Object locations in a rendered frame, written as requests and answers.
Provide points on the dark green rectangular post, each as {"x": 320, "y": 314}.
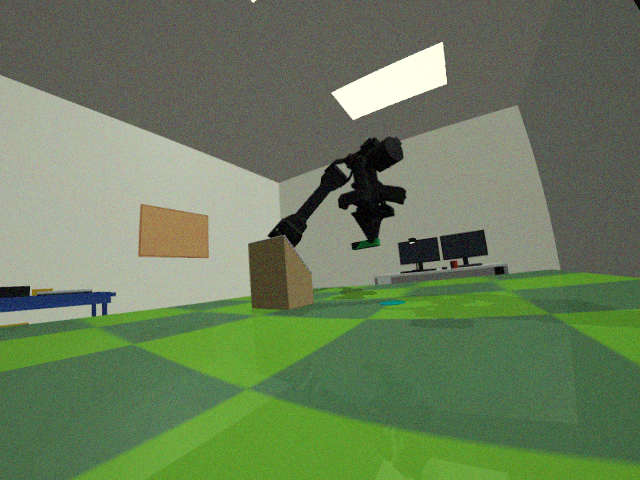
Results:
{"x": 365, "y": 244}

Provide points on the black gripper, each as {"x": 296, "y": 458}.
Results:
{"x": 368, "y": 214}

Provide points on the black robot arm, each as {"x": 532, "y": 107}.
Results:
{"x": 373, "y": 157}

